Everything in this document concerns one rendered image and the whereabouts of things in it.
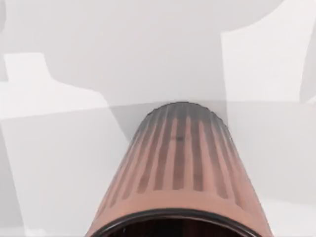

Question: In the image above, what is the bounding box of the ribbed terracotta plant pot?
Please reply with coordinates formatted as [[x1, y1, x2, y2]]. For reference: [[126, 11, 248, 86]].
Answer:
[[84, 101, 275, 237]]

